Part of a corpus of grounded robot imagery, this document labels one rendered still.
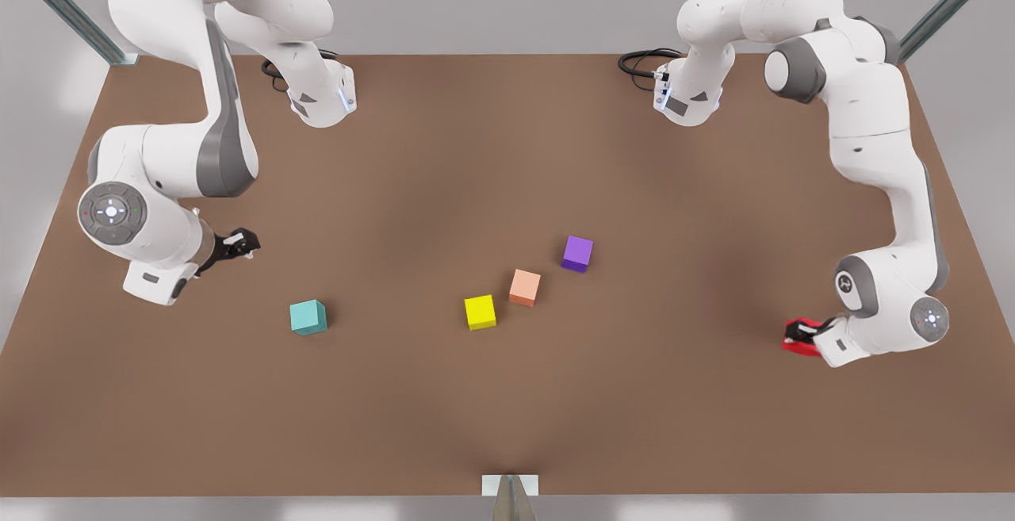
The red wooden cube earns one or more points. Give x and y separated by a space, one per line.
795 339

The teal wooden cube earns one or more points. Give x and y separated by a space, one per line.
308 317

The yellow wooden cube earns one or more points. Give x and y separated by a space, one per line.
480 312

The silver frame post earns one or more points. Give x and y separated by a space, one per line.
509 499
947 1
63 5

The orange wooden cube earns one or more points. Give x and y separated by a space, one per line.
525 287

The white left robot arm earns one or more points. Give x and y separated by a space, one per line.
868 109

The purple wooden cube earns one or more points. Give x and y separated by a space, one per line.
577 253

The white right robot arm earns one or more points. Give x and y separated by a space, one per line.
170 164

